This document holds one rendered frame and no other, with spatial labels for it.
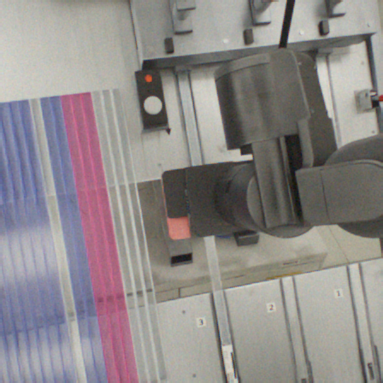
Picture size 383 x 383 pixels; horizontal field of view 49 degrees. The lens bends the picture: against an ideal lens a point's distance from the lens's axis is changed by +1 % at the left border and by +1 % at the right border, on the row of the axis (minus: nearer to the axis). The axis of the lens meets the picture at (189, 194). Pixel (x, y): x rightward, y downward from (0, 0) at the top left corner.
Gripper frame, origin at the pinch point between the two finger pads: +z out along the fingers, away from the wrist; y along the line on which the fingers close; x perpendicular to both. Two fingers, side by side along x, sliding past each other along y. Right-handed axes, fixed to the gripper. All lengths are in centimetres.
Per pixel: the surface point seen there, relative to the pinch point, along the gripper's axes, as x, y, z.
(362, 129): -6.3, -27.5, 14.1
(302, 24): -21.5, -17.0, 8.4
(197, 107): -12.9, -1.9, 14.5
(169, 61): -18.8, 1.9, 10.7
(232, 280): 22, -11, 45
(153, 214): 5, 4, 56
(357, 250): 35, -79, 110
